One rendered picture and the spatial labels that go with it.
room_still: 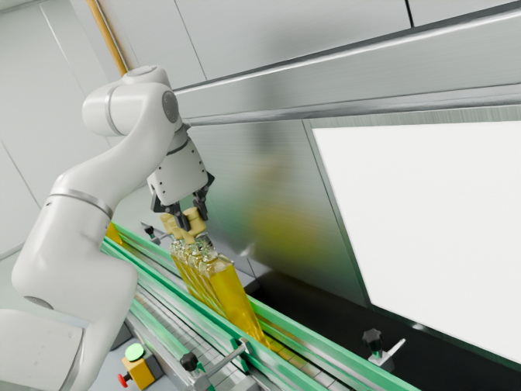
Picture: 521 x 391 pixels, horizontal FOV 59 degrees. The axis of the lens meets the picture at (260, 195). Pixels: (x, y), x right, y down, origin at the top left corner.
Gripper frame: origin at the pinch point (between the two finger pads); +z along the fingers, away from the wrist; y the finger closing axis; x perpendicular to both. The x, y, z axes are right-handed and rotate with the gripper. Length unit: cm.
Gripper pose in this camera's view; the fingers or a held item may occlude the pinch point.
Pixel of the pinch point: (191, 215)
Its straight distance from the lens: 89.8
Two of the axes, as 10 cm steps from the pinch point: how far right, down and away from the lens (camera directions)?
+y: -7.7, 4.7, -4.4
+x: 6.1, 3.2, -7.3
